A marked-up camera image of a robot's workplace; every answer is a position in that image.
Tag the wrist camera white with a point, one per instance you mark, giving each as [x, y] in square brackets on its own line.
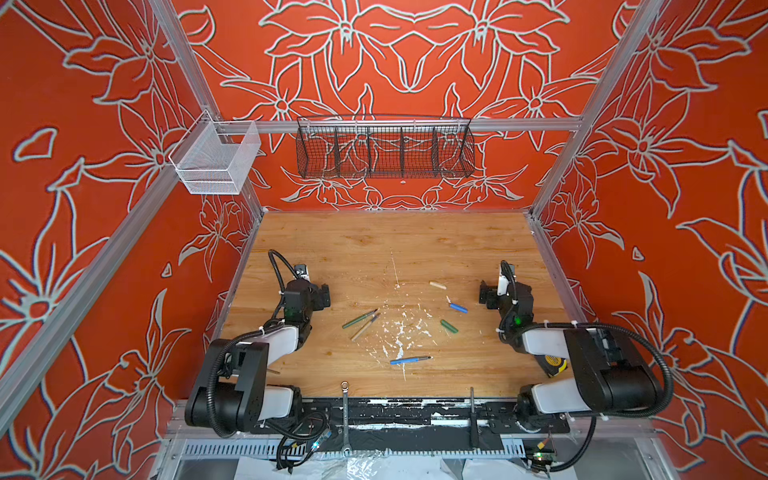
[503, 283]
[302, 271]

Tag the grey slotted cable duct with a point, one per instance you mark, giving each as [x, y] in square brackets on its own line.
[267, 449]

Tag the yellow black tape measure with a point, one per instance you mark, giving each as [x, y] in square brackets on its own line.
[554, 366]

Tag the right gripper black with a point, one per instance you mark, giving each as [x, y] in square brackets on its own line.
[491, 294]

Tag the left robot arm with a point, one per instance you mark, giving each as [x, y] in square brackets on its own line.
[231, 393]

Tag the black wire basket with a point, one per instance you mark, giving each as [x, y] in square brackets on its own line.
[365, 146]

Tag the blue pen cap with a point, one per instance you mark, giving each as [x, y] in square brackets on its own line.
[456, 307]

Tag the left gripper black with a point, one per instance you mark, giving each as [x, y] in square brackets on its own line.
[321, 295]

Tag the black clamp bar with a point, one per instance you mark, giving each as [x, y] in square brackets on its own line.
[473, 422]

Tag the black mounting base plate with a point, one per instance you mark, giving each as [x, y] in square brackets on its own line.
[404, 423]

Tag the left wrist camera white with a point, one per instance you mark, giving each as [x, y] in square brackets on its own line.
[302, 271]

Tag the silver wrench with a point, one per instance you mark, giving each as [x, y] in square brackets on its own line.
[346, 447]

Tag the green pen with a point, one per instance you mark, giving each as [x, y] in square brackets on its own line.
[360, 318]

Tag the clear plastic bin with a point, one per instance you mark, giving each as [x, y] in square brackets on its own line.
[216, 157]

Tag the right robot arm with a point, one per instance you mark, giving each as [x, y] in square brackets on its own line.
[615, 372]

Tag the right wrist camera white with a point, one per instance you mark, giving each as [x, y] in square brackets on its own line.
[503, 283]

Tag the green pen cap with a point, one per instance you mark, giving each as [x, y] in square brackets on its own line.
[448, 326]

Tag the blue pen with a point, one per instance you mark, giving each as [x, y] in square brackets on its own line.
[408, 360]

